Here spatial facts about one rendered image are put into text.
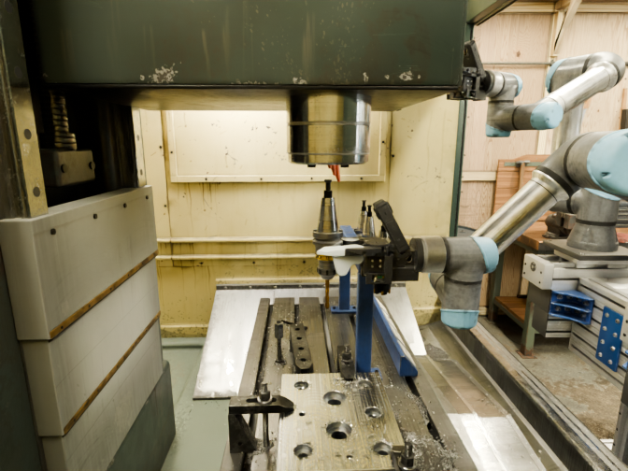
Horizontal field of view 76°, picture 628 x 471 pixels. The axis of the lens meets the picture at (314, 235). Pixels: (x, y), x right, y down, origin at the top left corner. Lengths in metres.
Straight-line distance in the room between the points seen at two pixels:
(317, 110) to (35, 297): 0.51
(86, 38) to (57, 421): 0.58
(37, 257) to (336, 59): 0.52
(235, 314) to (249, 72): 1.31
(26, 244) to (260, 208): 1.27
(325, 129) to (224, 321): 1.24
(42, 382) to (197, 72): 0.53
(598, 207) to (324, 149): 1.13
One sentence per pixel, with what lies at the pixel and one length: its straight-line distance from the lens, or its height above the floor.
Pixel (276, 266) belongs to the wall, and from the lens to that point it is 1.89.
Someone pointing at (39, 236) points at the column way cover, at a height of 1.39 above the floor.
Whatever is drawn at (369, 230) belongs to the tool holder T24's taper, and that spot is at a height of 1.25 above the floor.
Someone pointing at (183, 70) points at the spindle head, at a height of 1.63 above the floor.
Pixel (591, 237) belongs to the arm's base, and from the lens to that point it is 1.66.
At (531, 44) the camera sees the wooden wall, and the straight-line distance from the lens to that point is 3.85.
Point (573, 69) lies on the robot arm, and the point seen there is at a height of 1.76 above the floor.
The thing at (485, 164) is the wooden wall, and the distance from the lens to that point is 3.67.
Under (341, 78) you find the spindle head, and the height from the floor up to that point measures 1.62.
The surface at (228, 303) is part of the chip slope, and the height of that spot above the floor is 0.82.
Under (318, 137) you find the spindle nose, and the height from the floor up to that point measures 1.53.
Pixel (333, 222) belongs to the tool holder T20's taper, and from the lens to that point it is 0.79.
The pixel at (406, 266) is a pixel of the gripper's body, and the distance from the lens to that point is 0.84.
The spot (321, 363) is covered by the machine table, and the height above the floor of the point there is 0.90.
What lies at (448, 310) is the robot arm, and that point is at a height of 1.18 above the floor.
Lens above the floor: 1.52
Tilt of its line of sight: 13 degrees down
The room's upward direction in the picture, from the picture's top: straight up
